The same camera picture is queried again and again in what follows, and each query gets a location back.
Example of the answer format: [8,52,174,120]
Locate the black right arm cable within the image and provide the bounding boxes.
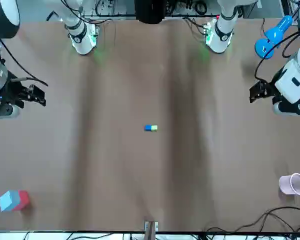
[0,37,49,87]

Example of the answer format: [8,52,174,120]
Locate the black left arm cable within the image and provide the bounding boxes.
[254,23,300,85]

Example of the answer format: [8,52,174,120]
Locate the aluminium frame post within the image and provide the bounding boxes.
[144,220,159,240]

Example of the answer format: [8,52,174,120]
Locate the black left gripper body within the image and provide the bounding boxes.
[266,67,287,99]

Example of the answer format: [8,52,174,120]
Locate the pink plastic cup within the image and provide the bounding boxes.
[278,172,300,196]

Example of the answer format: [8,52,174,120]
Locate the red and light-blue block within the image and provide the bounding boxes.
[0,189,30,213]

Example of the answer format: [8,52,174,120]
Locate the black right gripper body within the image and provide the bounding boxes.
[0,86,28,111]

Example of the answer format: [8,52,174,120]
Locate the black desk cable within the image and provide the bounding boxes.
[205,206,300,235]

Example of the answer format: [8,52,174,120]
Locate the dark round stand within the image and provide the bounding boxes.
[134,0,166,25]

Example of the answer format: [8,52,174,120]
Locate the blue desk lamp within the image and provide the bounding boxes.
[254,14,294,60]

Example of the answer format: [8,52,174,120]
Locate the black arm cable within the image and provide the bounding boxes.
[254,23,300,85]
[0,37,49,87]

